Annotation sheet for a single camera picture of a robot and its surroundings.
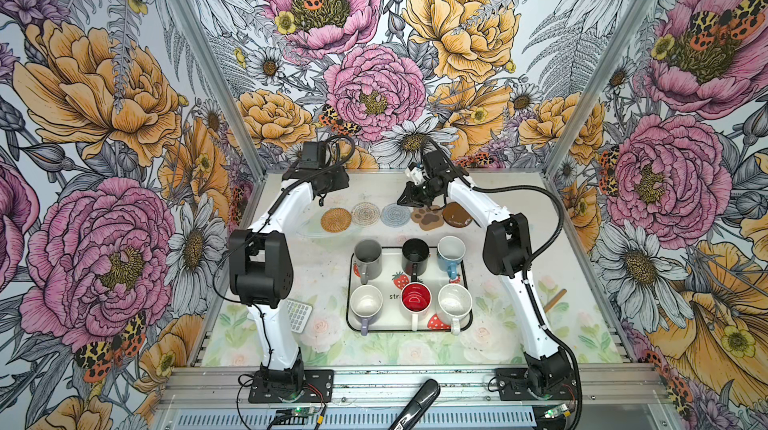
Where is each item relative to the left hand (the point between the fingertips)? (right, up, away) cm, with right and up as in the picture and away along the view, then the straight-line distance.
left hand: (343, 186), depth 95 cm
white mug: (+33, -34, -8) cm, 48 cm away
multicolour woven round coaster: (+6, -10, +13) cm, 17 cm away
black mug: (+23, -21, -1) cm, 31 cm away
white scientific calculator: (-11, -37, -10) cm, 39 cm away
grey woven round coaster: (+16, -10, +13) cm, 23 cm away
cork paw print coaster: (+28, -11, +13) cm, 33 cm away
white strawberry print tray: (+15, -29, -3) cm, 33 cm away
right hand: (+19, -7, +5) cm, 20 cm away
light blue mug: (+33, -20, -3) cm, 39 cm away
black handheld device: (+21, -50, -28) cm, 61 cm away
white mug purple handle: (+8, -34, -9) cm, 36 cm away
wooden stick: (+63, -34, -6) cm, 72 cm away
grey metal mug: (+9, -22, -10) cm, 25 cm away
